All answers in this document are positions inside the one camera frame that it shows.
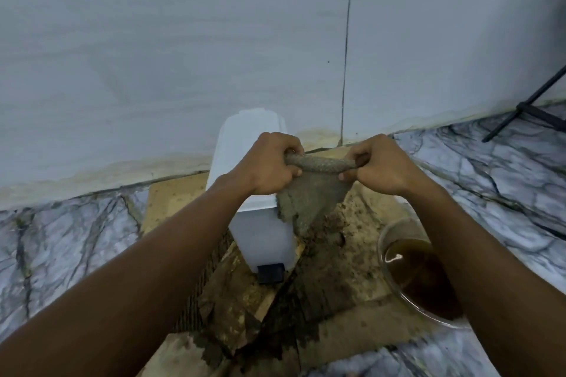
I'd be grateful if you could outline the black bin pedal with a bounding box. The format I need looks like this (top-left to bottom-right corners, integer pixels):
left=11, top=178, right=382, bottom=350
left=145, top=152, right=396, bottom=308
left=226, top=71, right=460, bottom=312
left=257, top=264, right=284, bottom=285

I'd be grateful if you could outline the person's right forearm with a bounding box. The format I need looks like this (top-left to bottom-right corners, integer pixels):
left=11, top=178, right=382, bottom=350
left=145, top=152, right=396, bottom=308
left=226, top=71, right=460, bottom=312
left=400, top=173, right=566, bottom=377

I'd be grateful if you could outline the wet brown cardboard sheet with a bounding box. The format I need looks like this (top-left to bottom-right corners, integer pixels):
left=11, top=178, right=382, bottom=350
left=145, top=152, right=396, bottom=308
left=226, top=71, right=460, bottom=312
left=141, top=146, right=448, bottom=377

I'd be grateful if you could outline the glass bowl of brown water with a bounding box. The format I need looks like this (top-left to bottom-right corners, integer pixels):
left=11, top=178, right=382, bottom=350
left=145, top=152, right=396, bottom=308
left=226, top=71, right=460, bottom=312
left=377, top=218, right=472, bottom=330

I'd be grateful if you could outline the person's right hand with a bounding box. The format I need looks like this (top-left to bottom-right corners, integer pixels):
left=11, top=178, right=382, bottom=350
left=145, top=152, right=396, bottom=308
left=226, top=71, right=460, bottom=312
left=338, top=134, right=426, bottom=197

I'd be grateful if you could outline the black tripod stand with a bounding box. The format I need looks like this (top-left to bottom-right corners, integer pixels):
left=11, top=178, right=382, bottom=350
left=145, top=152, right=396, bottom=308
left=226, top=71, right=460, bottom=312
left=482, top=64, right=566, bottom=143

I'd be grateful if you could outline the grey wet cloth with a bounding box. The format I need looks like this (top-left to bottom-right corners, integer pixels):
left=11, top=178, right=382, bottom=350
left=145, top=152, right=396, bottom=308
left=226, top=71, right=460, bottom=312
left=276, top=149, right=360, bottom=239

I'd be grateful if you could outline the person's left hand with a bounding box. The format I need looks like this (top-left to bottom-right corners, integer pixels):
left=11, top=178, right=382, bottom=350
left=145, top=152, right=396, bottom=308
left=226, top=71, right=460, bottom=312
left=236, top=131, right=306, bottom=196

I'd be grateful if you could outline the person's left forearm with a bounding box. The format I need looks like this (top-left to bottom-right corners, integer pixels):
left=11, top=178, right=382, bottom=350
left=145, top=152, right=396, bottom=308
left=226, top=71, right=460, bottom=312
left=0, top=170, right=261, bottom=377

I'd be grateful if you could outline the white pedal bin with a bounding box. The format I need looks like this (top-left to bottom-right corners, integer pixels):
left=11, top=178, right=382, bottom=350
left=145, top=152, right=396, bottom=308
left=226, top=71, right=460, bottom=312
left=205, top=109, right=307, bottom=273

